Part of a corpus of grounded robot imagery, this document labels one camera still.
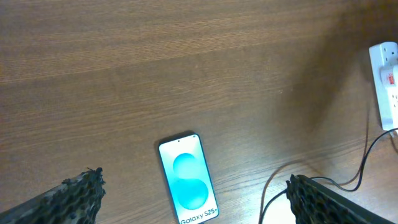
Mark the white power strip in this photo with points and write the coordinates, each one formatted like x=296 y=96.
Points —
x=383 y=59

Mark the blue Galaxy smartphone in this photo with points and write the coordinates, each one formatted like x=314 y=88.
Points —
x=188 y=178

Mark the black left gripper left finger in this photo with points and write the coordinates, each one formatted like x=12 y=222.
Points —
x=76 y=200

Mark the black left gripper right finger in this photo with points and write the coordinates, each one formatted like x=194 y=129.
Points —
x=312 y=203

